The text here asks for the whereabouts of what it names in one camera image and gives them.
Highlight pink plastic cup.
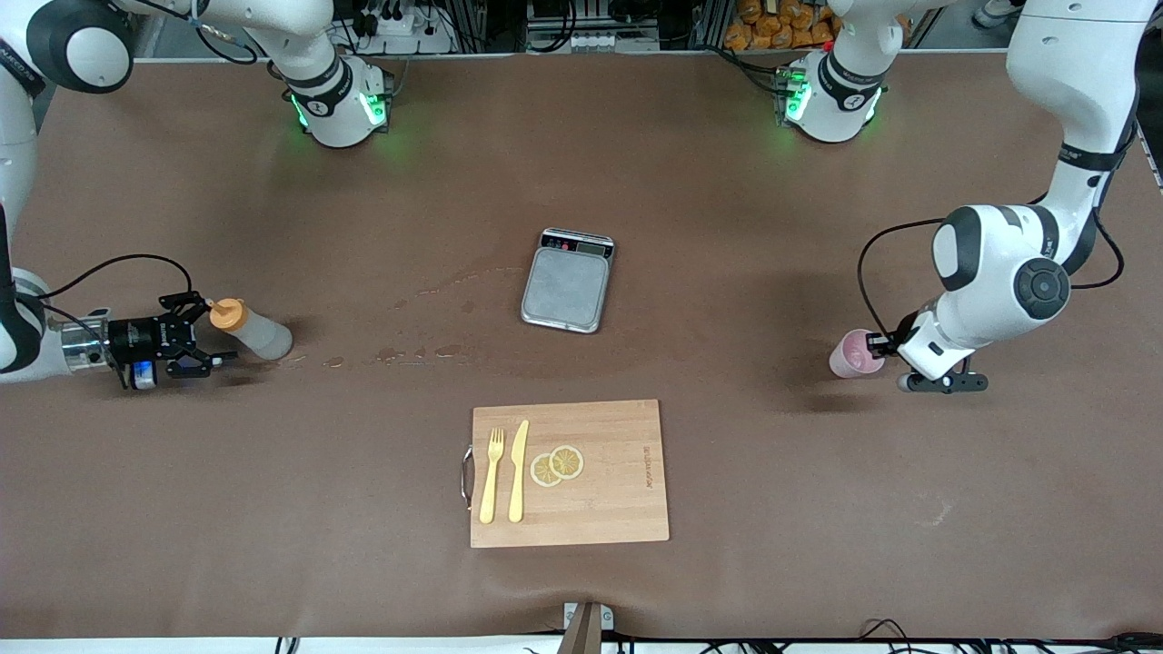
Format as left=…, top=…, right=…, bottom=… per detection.
left=829, top=329, right=886, bottom=380

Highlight squeeze bottle with orange cap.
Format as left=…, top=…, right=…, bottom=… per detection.
left=209, top=298, right=294, bottom=361

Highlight yellow plastic fork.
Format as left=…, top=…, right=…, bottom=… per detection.
left=479, top=429, right=506, bottom=525

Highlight wooden cutting board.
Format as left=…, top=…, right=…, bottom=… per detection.
left=461, top=399, right=671, bottom=550

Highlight silver kitchen scale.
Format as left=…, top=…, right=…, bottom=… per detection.
left=520, top=227, right=617, bottom=335

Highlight orange packets pile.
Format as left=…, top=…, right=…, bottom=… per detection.
left=724, top=0, right=841, bottom=51

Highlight yellow plastic knife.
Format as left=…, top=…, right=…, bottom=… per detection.
left=508, top=420, right=530, bottom=524

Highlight white power strip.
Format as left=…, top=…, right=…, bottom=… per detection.
left=357, top=0, right=455, bottom=55

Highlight white socket bar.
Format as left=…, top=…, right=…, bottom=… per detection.
left=525, top=30, right=661, bottom=53

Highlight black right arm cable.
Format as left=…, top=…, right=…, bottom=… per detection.
left=36, top=253, right=196, bottom=319

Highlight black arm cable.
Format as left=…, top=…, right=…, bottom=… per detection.
left=36, top=253, right=196, bottom=319
left=857, top=216, right=948, bottom=344

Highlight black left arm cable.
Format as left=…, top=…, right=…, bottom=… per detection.
left=857, top=216, right=948, bottom=344

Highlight black cable bundle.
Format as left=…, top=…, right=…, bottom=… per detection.
left=854, top=618, right=1163, bottom=654

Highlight metal table clamp bracket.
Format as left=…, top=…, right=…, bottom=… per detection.
left=562, top=601, right=615, bottom=654

